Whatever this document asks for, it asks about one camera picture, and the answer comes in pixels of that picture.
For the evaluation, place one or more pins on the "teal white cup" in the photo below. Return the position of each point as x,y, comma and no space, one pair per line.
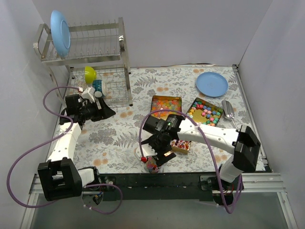
100,88

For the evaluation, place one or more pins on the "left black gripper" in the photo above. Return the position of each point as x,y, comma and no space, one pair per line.
99,110

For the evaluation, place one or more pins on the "aluminium frame rail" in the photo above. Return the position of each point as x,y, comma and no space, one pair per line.
263,182

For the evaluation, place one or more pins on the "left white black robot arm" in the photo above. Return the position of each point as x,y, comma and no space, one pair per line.
59,176

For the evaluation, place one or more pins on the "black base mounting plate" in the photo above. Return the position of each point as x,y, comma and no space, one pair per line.
202,186

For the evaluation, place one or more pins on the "steel dish rack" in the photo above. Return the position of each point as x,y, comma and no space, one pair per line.
103,46

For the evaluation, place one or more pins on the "clear round plastic container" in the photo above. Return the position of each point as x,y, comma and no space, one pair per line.
153,164

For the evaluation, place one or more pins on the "patterned beige cup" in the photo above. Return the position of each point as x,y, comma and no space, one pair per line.
82,85

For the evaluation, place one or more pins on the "blue plate in rack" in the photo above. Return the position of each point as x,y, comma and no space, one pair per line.
60,33

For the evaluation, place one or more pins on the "tin of gummy candies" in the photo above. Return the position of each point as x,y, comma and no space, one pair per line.
165,102

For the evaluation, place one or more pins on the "yellow green bowl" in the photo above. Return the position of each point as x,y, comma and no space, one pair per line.
89,74

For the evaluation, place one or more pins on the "blue plate on table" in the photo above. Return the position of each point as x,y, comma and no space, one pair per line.
212,84

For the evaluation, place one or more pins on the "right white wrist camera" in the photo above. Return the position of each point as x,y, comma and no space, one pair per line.
146,151

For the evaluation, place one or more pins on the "tin of star candies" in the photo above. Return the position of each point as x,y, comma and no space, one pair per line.
205,112

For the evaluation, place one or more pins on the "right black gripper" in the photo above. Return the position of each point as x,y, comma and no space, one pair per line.
156,148

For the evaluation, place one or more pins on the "silver metal scoop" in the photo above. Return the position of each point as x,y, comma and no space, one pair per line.
229,112

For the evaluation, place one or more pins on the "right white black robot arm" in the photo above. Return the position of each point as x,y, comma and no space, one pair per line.
242,143

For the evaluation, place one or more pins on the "floral table mat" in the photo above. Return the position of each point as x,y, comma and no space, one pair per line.
111,145

